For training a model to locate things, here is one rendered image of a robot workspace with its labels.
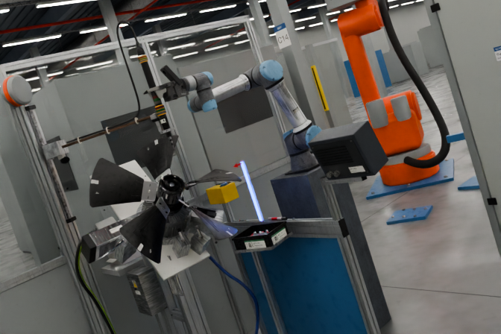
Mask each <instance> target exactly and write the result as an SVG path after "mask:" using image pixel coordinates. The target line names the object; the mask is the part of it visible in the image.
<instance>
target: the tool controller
mask: <svg viewBox="0 0 501 334"><path fill-rule="evenodd" d="M308 145H309V147H310V148H311V150H312V153H313V154H314V155H315V158H316V160H317V161H318V163H319V165H320V166H321V168H322V170H323V172H324V173H325V175H326V177H327V179H328V180H337V179H344V178H352V177H365V176H373V175H376V174H377V173H378V171H379V170H380V169H381V168H382V167H383V166H384V165H385V164H386V163H387V162H388V158H387V156H386V154H385V152H384V150H383V148H382V146H381V145H380V143H379V140H378V139H377V137H376V134H375V133H374V130H373V129H372V127H371V125H370V123H369V121H363V122H357V123H353V124H350V125H343V126H340V127H333V128H330V129H326V130H322V131H321V132H320V133H319V134H317V135H316V136H315V137H314V138H313V139H312V140H311V141H310V142H308Z"/></svg>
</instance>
